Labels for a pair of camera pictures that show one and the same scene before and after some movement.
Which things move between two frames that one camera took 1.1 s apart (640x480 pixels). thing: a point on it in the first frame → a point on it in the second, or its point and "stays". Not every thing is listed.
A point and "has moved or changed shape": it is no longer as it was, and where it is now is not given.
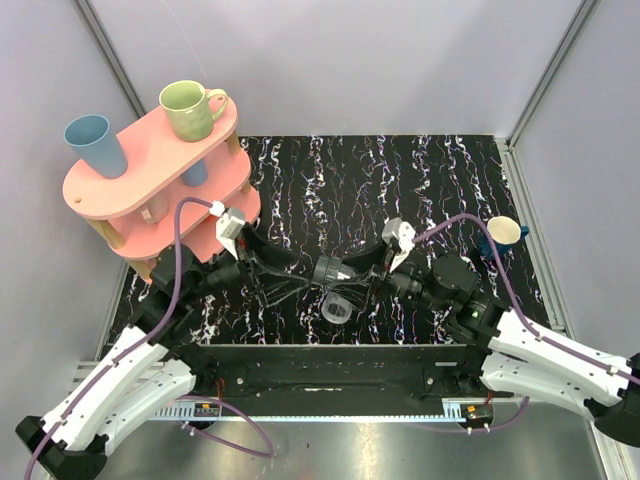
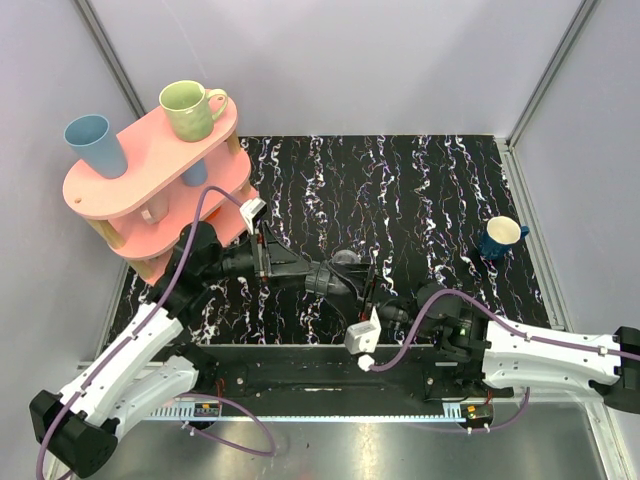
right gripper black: x=364 y=262 → x=361 y=279
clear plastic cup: x=336 y=307 has moved or changed shape
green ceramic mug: x=187 y=105 stays
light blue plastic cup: x=93 y=142 stays
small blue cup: x=196 y=175 stays
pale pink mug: x=156 y=209 stays
